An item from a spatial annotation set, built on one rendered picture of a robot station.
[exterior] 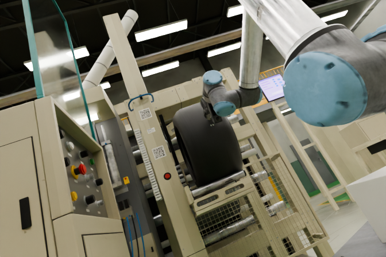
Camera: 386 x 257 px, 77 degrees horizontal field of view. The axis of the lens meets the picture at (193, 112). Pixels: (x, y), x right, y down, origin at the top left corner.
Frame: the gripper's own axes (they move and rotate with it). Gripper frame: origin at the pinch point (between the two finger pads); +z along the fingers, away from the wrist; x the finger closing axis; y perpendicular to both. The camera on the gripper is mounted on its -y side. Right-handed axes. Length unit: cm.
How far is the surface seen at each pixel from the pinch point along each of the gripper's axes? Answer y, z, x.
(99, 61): 110, 36, 56
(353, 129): 27, 304, -339
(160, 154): -0.6, 21.2, 33.7
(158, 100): 54, 41, 20
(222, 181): -31.6, 17.2, 6.1
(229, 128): -8.0, 3.2, -8.7
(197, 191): -31.6, 17.2, 21.5
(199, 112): 9.0, 3.2, 3.5
